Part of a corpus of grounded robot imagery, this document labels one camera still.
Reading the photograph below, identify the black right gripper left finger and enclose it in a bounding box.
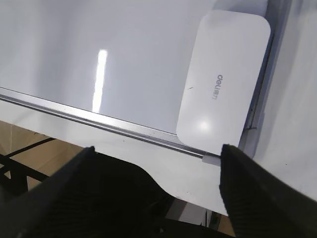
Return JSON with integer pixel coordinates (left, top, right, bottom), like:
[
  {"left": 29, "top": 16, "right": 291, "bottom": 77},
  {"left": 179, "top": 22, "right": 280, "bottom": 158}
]
[{"left": 0, "top": 147, "right": 98, "bottom": 238}]

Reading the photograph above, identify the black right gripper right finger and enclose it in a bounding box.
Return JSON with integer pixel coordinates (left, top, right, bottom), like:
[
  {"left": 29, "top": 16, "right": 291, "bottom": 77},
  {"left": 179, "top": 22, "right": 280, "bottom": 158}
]
[{"left": 219, "top": 144, "right": 317, "bottom": 238}]

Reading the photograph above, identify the white rectangular whiteboard eraser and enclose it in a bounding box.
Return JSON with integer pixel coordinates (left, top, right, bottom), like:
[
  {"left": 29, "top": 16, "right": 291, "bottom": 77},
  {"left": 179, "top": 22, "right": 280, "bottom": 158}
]
[{"left": 176, "top": 10, "right": 270, "bottom": 155}]

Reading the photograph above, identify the white whiteboard with aluminium frame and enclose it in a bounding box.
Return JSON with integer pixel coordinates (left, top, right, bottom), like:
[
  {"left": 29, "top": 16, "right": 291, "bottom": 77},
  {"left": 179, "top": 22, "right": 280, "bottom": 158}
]
[{"left": 0, "top": 0, "right": 288, "bottom": 157}]

